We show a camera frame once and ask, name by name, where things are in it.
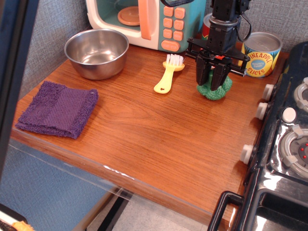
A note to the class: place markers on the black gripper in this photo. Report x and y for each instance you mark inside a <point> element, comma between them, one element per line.
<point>218,51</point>

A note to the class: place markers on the green toy broccoli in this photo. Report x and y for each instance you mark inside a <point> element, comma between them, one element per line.
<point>218,94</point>

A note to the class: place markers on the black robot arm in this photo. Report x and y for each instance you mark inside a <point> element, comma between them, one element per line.
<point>228,11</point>

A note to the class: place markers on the yellow toy brush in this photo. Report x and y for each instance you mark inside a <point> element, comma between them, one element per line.
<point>173,63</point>

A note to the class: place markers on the tomato sauce can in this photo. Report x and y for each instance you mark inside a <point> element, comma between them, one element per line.
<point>206,26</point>

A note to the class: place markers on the pineapple slices can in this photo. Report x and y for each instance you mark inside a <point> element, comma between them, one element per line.
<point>263,49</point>

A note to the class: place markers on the grey stove knob far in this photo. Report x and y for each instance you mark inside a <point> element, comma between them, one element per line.
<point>267,92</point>

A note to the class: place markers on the grey stove knob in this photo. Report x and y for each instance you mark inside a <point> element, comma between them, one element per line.
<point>246,153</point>
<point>267,92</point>
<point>261,110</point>

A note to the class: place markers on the grey stove knob middle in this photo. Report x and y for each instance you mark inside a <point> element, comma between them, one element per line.
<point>261,110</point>

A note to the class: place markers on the teal toy microwave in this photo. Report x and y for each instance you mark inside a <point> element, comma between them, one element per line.
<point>163,28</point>

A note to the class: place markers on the white round stove button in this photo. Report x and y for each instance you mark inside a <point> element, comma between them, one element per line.
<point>289,115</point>

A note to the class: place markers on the grey far stove burner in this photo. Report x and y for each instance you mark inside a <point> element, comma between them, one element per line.
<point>298,95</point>

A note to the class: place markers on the grey stove burner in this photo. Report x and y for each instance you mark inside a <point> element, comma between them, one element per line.
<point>294,150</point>
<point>298,95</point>

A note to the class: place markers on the grey stove knob near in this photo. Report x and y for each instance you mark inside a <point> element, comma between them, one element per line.
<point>246,153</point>

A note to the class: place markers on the orange microwave plate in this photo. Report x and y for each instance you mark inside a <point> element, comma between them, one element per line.
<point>129,16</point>

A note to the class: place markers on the grey near stove burner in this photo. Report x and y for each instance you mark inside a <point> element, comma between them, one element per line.
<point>294,150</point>

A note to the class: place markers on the steel bowl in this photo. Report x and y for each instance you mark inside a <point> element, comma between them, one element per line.
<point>97,54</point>

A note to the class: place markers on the black toy stove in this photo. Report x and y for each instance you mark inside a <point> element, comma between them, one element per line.
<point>275,197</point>

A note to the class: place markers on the purple folded cloth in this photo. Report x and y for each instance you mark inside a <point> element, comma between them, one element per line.
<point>58,110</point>

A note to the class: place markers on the orange object at corner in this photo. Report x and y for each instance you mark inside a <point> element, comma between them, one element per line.
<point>22,226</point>

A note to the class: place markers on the black stove oven handle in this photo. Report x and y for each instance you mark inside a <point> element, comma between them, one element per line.
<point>227,197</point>

